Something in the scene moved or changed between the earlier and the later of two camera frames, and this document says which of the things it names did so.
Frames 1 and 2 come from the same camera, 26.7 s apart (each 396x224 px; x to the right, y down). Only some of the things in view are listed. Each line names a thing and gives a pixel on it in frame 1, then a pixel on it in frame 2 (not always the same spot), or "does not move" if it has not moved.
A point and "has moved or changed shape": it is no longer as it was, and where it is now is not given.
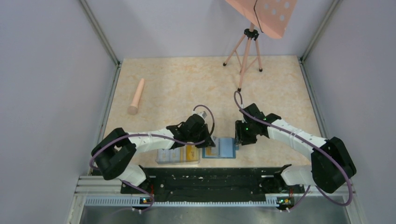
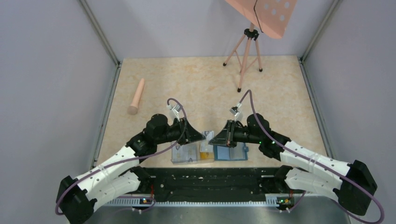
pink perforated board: [272, 17] does not move
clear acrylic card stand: [186, 155] has moved or changed shape
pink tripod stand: [247, 52] does not move
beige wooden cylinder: [132, 109] does not move
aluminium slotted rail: [136, 201] does not move
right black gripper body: [246, 132] → [235, 133]
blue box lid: [224, 148] has moved or changed shape
